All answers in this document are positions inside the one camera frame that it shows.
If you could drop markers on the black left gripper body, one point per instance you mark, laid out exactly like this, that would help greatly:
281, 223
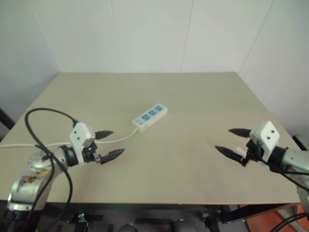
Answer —
89, 154

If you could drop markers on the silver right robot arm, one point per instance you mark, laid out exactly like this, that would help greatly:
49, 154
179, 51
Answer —
293, 158

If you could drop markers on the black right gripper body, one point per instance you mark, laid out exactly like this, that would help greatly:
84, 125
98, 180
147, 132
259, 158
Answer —
254, 150

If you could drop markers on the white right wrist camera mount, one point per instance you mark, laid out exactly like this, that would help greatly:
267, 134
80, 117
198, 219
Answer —
268, 133

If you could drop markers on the white power strip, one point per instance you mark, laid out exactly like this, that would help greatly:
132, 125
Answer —
149, 117

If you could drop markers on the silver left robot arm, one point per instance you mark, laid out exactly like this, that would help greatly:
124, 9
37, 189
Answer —
31, 180

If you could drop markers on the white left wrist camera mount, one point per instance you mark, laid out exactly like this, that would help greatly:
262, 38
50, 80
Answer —
78, 134

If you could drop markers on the dark furniture piece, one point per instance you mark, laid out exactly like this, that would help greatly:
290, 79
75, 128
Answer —
4, 124

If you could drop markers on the dark box with white top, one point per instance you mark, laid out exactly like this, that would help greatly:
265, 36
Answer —
303, 142

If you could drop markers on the dark rounded shape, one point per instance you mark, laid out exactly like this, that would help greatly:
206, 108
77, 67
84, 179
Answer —
127, 228

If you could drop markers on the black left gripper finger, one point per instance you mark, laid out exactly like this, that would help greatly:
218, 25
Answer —
112, 155
104, 134

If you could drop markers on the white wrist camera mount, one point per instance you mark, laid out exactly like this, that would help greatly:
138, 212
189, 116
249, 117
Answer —
78, 134
268, 133

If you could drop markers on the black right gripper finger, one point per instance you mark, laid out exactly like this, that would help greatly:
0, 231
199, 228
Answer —
240, 132
229, 154

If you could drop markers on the black metal table frame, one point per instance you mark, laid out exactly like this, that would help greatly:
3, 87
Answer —
233, 214

